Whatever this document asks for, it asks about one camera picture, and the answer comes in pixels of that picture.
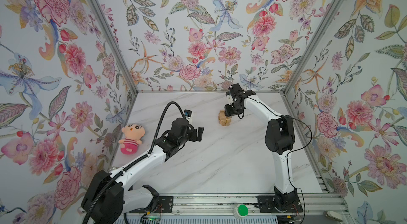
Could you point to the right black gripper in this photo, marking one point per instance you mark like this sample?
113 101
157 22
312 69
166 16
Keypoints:
228 112

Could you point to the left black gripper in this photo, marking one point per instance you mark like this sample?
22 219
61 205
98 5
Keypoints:
194 137

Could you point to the wood arch block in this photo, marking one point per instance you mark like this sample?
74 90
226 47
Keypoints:
223 118

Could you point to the plain wood block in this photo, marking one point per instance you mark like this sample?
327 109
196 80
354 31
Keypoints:
225 123

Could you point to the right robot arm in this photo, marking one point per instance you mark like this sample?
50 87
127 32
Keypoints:
279 139

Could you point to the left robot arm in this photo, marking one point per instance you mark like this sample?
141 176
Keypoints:
111 194

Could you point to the pink plush doll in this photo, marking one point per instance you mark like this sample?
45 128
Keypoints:
133 134

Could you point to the green round button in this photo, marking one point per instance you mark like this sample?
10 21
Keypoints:
240 211

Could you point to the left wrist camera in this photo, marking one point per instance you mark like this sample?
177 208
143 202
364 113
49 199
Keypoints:
188 115

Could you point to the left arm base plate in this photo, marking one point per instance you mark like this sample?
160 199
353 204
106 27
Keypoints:
160 204

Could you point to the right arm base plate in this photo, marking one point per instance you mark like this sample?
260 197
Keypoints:
268 204

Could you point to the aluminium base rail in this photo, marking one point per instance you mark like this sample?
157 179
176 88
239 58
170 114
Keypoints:
219 204

